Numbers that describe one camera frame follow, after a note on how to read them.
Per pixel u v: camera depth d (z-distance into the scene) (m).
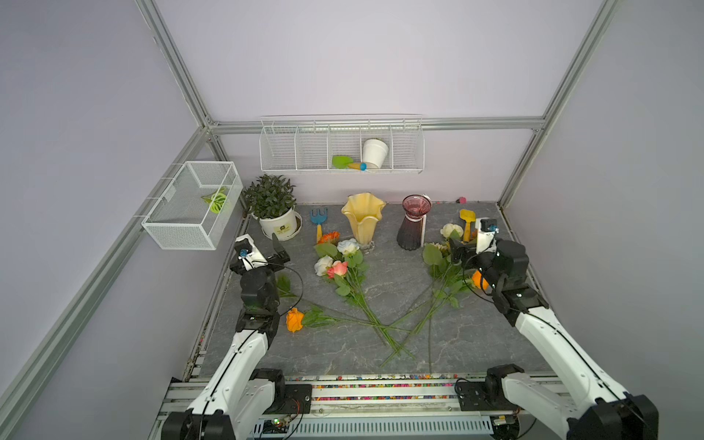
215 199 0.81
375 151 0.93
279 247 0.71
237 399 0.46
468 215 1.15
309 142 0.98
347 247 1.00
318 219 1.15
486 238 0.68
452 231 1.06
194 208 0.83
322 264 0.96
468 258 0.66
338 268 0.95
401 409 0.74
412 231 0.98
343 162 0.98
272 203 0.97
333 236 1.02
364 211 0.97
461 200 1.24
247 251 0.62
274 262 0.69
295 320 0.85
